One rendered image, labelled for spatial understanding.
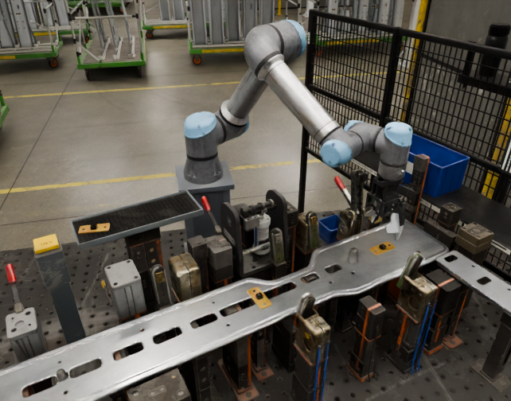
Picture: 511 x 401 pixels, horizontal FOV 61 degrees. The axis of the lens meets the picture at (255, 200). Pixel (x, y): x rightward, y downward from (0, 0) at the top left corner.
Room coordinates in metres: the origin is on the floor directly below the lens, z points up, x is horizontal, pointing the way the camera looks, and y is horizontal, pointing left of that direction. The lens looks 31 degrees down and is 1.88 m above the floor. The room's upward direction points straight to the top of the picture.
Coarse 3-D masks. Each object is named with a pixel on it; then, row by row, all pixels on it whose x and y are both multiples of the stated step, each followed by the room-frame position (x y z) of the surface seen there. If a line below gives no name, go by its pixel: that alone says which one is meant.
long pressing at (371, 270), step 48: (384, 240) 1.17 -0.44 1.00; (432, 240) 1.17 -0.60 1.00; (240, 288) 0.94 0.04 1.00; (336, 288) 0.94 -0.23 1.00; (96, 336) 0.77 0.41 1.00; (144, 336) 0.77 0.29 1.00; (192, 336) 0.77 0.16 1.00; (240, 336) 0.77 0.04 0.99; (0, 384) 0.63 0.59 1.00; (96, 384) 0.63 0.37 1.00
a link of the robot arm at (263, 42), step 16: (256, 32) 1.30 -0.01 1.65; (272, 32) 1.31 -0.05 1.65; (256, 48) 1.25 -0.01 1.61; (272, 48) 1.26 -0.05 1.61; (256, 64) 1.23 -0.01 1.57; (272, 64) 1.22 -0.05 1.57; (272, 80) 1.21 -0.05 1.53; (288, 80) 1.19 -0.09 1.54; (288, 96) 1.17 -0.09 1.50; (304, 96) 1.16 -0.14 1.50; (304, 112) 1.13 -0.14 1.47; (320, 112) 1.13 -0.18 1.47; (320, 128) 1.10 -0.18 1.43; (336, 128) 1.10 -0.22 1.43; (320, 144) 1.10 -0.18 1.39; (336, 144) 1.05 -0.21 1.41; (352, 144) 1.07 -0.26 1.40; (336, 160) 1.04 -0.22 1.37
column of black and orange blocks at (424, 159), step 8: (416, 160) 1.42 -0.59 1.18; (424, 160) 1.39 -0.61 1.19; (416, 168) 1.41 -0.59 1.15; (424, 168) 1.40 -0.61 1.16; (416, 176) 1.41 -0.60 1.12; (424, 176) 1.40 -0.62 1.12; (408, 184) 1.43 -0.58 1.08; (416, 184) 1.40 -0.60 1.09; (416, 192) 1.39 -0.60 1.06; (408, 200) 1.42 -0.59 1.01; (416, 200) 1.40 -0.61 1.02; (408, 208) 1.41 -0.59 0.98; (416, 208) 1.40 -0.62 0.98; (408, 216) 1.40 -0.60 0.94; (416, 216) 1.41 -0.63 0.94
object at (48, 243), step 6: (54, 234) 1.00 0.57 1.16; (36, 240) 0.97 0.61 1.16; (42, 240) 0.97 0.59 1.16; (48, 240) 0.97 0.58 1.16; (54, 240) 0.97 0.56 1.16; (36, 246) 0.94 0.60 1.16; (42, 246) 0.94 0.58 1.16; (48, 246) 0.94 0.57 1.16; (54, 246) 0.94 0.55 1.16; (36, 252) 0.92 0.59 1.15
